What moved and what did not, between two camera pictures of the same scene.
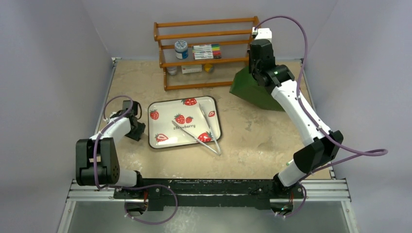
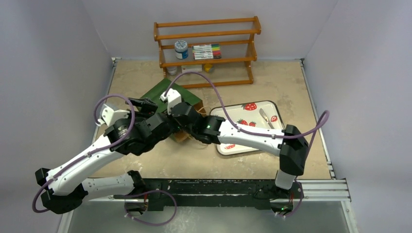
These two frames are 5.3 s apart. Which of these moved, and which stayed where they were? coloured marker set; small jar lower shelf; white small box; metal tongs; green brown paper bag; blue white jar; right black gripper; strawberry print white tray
Moved: strawberry print white tray; green brown paper bag; metal tongs; right black gripper
Stayed: coloured marker set; small jar lower shelf; blue white jar; white small box
